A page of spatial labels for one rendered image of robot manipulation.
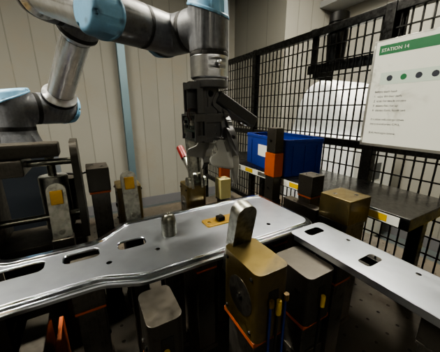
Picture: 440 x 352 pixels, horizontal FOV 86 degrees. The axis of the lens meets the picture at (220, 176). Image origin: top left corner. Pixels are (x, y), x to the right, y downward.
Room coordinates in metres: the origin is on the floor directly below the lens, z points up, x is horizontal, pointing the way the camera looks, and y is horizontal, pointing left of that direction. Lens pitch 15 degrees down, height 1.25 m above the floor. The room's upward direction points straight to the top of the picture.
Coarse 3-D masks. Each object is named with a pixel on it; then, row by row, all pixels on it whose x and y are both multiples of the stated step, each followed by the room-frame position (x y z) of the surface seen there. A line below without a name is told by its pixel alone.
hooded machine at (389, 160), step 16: (336, 80) 2.18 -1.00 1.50; (304, 96) 2.35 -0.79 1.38; (320, 96) 2.19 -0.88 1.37; (352, 96) 2.05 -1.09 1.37; (304, 112) 2.33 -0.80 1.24; (320, 112) 2.17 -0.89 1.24; (336, 112) 2.03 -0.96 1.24; (352, 112) 1.99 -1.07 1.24; (304, 128) 2.32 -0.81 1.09; (336, 128) 2.02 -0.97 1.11; (352, 128) 1.94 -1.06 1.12; (336, 160) 1.94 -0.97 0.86; (352, 160) 1.83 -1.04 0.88; (352, 176) 1.84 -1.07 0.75; (384, 176) 2.07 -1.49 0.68; (288, 192) 2.38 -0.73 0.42; (368, 224) 2.01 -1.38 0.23
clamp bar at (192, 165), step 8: (184, 128) 0.66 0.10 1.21; (192, 144) 0.65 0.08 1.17; (192, 160) 0.65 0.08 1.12; (200, 160) 0.65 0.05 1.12; (192, 168) 0.63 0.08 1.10; (200, 168) 0.64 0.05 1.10; (192, 176) 0.63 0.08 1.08; (200, 176) 0.64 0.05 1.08; (192, 184) 0.62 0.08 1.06; (200, 184) 0.64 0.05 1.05
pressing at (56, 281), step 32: (128, 224) 0.50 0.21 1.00; (160, 224) 0.50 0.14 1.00; (192, 224) 0.50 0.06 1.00; (224, 224) 0.50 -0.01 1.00; (256, 224) 0.50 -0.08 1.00; (288, 224) 0.50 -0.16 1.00; (32, 256) 0.37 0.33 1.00; (64, 256) 0.38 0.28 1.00; (96, 256) 0.37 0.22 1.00; (128, 256) 0.37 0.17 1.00; (160, 256) 0.37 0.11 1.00; (192, 256) 0.37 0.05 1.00; (0, 288) 0.29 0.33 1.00; (32, 288) 0.29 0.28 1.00; (64, 288) 0.30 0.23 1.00; (96, 288) 0.31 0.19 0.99; (0, 320) 0.25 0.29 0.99
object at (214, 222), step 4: (216, 216) 0.52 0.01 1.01; (224, 216) 0.54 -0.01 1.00; (228, 216) 0.54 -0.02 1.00; (204, 220) 0.52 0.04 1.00; (208, 220) 0.52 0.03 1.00; (212, 220) 0.52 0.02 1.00; (216, 220) 0.52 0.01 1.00; (220, 220) 0.51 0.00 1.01; (224, 220) 0.52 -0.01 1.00; (228, 220) 0.52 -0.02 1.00; (208, 224) 0.49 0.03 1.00; (212, 224) 0.49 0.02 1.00; (216, 224) 0.49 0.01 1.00; (220, 224) 0.50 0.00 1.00
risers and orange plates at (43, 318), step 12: (132, 288) 0.43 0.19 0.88; (144, 288) 0.41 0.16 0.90; (36, 324) 0.35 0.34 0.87; (48, 324) 0.35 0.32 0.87; (60, 324) 0.38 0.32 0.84; (24, 336) 0.33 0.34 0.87; (36, 336) 0.33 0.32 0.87; (48, 336) 0.34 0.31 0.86; (60, 336) 0.36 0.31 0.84; (24, 348) 0.30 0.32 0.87; (36, 348) 0.30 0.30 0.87; (48, 348) 0.32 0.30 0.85; (60, 348) 0.33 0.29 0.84
